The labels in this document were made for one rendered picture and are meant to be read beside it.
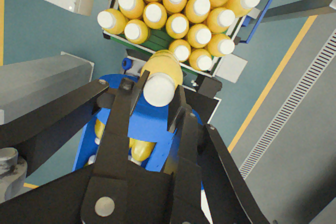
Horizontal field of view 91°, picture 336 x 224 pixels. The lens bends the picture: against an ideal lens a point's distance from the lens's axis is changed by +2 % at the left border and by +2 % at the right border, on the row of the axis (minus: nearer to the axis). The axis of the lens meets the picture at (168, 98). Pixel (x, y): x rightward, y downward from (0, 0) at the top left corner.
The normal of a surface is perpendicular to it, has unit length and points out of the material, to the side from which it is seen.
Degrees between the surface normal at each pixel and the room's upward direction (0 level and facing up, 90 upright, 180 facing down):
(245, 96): 0
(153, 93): 2
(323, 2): 90
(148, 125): 11
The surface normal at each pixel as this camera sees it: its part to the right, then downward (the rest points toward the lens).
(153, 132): 0.32, 0.45
